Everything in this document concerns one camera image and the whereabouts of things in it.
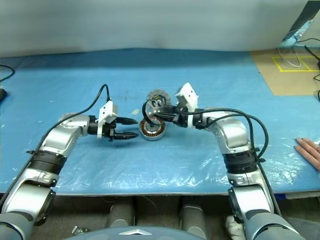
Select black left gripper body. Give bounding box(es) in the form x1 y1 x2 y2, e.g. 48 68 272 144
102 122 117 141

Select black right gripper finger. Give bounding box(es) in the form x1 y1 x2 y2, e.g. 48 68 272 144
157 113 176 123
153 105 179 116

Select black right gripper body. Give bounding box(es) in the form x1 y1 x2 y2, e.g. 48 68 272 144
172 106 191 127

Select silver spoked rotor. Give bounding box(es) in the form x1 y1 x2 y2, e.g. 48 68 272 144
141 98 166 126

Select round finned motor lid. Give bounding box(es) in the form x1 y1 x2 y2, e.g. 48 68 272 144
146 90 172 107

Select round motor housing copper windings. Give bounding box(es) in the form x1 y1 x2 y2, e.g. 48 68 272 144
138 118 166 141

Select bare person hand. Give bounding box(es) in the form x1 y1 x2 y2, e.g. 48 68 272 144
294 137 320 172

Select blue plastic table cover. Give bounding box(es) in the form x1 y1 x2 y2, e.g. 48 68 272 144
0 48 320 197

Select dark grey robot leg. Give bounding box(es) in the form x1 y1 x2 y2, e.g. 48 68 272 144
107 198 136 228
179 198 208 238

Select cardboard sheet with yellow tape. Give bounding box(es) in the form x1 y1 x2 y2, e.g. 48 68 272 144
249 49 320 96

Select grey robot torso with logo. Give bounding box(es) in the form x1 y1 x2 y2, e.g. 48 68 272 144
82 226 208 240

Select small metal clip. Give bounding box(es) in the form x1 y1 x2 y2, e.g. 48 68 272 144
72 224 90 236

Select white shoe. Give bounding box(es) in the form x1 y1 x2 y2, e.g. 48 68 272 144
224 214 247 237

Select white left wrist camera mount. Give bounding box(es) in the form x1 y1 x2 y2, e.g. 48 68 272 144
96 100 119 139

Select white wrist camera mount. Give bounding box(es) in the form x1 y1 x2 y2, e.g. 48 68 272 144
96 100 119 139
174 82 201 129

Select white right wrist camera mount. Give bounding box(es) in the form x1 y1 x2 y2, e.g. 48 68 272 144
174 82 201 129

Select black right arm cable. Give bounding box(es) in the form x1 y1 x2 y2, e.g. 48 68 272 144
199 107 283 216

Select thin black looped cable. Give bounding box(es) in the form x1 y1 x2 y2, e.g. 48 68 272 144
0 64 16 82

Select white looped cable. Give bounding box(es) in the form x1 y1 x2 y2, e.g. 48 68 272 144
278 47 301 68

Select black power adapter cable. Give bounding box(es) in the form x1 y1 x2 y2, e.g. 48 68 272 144
297 37 320 83

